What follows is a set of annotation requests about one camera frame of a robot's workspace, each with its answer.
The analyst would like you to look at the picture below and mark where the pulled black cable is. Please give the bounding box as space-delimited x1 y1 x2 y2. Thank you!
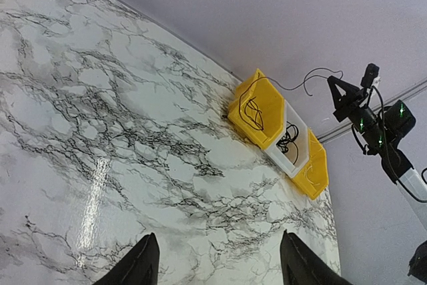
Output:
276 123 301 164

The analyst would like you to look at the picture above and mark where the left yellow bin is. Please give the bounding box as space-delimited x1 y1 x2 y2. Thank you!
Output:
228 69 285 150

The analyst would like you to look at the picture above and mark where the right yellow bin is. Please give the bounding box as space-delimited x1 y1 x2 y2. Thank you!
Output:
292 129 329 200

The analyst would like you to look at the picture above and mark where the yellow bin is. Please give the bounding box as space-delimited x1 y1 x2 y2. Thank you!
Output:
228 69 285 150
292 129 329 200

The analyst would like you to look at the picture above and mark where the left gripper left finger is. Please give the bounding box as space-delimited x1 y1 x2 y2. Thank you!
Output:
93 233 159 285

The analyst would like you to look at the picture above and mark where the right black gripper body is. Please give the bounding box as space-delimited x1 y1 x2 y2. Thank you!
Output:
333 88 374 123

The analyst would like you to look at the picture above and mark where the white translucent bin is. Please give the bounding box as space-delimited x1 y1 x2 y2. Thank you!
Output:
264 101 309 179

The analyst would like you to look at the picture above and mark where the long thin black cable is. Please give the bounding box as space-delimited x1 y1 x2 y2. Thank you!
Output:
238 67 344 132

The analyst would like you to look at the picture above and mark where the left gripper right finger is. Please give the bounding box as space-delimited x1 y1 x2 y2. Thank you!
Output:
280 230 350 285

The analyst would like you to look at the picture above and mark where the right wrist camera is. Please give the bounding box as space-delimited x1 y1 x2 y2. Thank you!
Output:
360 63 380 89

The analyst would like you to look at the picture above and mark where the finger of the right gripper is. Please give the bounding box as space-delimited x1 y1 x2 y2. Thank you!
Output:
327 76 360 111

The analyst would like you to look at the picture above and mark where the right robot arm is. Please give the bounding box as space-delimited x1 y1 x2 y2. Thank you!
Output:
328 76 426 226

